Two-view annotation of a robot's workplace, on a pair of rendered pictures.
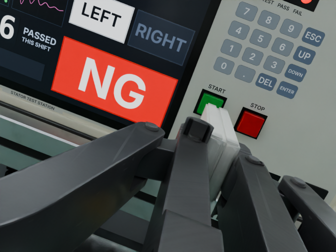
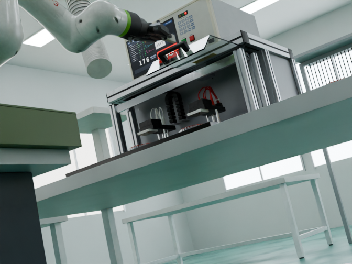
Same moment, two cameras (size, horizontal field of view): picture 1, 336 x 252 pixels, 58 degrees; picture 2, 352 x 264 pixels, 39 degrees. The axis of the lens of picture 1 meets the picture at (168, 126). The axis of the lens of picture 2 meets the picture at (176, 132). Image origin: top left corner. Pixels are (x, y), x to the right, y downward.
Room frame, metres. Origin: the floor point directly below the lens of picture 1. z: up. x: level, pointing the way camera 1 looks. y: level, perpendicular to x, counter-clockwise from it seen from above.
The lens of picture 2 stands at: (-1.32, -0.98, 0.49)
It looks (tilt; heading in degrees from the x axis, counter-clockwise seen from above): 11 degrees up; 34
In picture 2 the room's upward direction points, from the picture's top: 13 degrees counter-clockwise
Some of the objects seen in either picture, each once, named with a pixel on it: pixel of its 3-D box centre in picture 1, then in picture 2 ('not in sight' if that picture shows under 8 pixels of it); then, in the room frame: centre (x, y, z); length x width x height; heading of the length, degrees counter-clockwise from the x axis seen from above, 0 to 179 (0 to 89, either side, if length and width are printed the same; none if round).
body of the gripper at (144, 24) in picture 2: not in sight; (141, 29); (0.00, -0.02, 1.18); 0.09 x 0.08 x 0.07; 0
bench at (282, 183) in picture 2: not in sight; (223, 230); (3.50, 1.98, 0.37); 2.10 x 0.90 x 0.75; 90
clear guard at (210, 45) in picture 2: not in sight; (199, 61); (0.14, -0.15, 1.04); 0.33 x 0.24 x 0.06; 0
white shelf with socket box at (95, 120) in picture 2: not in sight; (100, 156); (0.72, 0.96, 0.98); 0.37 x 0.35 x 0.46; 90
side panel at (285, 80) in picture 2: not in sight; (287, 94); (0.53, -0.27, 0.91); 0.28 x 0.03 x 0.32; 0
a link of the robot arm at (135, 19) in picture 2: not in sight; (127, 25); (-0.07, -0.02, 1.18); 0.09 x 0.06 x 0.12; 90
